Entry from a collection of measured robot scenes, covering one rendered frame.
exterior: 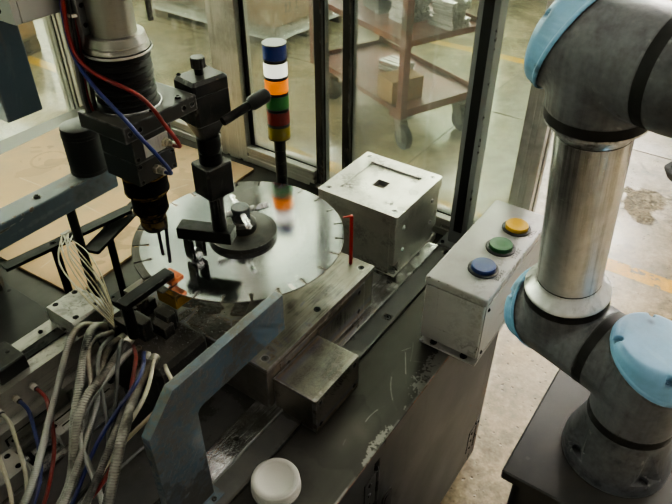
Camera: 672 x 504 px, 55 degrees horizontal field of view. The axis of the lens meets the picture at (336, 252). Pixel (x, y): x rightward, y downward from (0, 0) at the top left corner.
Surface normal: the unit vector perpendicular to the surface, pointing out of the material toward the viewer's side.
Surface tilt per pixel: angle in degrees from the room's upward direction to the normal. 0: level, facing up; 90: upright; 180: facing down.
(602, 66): 84
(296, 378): 0
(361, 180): 0
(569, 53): 84
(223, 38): 90
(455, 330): 90
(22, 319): 0
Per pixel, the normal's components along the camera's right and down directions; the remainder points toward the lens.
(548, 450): 0.00, -0.79
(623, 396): -0.78, 0.38
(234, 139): -0.57, 0.50
